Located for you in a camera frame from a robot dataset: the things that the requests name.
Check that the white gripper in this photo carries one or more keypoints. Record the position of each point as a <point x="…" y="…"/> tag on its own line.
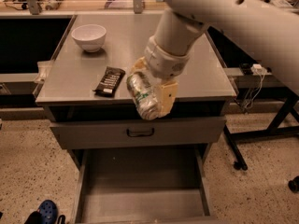
<point x="164" y="61"/>

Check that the silver green 7up can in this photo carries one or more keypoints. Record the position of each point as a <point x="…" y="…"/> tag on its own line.
<point x="144" y="97"/>

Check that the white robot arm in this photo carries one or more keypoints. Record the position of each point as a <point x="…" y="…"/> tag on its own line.
<point x="266" y="32"/>

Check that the closed upper grey drawer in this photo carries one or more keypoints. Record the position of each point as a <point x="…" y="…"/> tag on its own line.
<point x="112" y="133"/>

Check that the grey drawer cabinet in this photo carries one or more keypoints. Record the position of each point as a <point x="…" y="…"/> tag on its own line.
<point x="68" y="93"/>

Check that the open grey drawer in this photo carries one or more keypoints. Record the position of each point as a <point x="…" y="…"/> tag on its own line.
<point x="142" y="185"/>

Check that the black snack bar wrapper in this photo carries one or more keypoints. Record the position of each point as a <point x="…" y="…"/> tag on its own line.
<point x="109" y="82"/>

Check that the white ceramic bowl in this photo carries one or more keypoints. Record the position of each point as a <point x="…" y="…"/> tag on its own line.
<point x="89" y="37"/>

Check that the white power adapter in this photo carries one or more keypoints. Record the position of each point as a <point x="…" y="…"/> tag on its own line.
<point x="258" y="69"/>

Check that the black table stand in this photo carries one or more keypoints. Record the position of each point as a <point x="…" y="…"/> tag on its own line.
<point x="273" y="130"/>

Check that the blue croc shoe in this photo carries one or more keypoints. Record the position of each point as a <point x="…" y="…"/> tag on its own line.
<point x="46" y="213"/>

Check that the black caster wheel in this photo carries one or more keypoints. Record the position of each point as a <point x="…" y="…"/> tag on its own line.
<point x="294" y="184"/>

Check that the black drawer handle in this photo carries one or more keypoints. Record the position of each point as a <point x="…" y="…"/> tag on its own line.
<point x="136" y="134"/>

